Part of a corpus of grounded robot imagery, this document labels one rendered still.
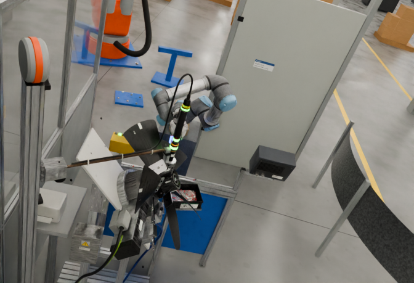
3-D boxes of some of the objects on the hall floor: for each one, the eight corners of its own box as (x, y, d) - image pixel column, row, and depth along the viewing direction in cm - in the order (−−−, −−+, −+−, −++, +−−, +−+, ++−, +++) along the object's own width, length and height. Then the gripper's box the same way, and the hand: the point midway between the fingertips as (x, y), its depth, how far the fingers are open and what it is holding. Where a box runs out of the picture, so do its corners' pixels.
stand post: (73, 307, 251) (93, 182, 191) (77, 295, 258) (98, 171, 198) (80, 308, 251) (102, 184, 191) (84, 296, 259) (106, 173, 199)
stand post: (107, 312, 254) (130, 223, 206) (110, 300, 261) (132, 211, 214) (114, 314, 254) (138, 224, 207) (116, 301, 262) (140, 213, 214)
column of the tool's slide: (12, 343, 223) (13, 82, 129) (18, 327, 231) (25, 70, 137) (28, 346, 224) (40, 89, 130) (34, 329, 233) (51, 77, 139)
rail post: (199, 266, 306) (228, 198, 266) (199, 261, 310) (228, 195, 269) (204, 266, 307) (233, 200, 266) (204, 262, 310) (233, 196, 270)
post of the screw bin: (147, 275, 286) (171, 202, 244) (146, 271, 288) (169, 198, 246) (151, 275, 287) (175, 202, 245) (150, 272, 289) (174, 199, 247)
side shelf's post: (44, 295, 251) (51, 210, 208) (46, 290, 255) (53, 205, 211) (50, 296, 252) (58, 212, 209) (52, 291, 255) (60, 206, 212)
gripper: (186, 127, 213) (185, 148, 195) (167, 122, 212) (163, 143, 193) (191, 114, 209) (189, 135, 191) (170, 110, 207) (167, 130, 189)
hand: (177, 134), depth 192 cm, fingers closed on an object, 4 cm apart
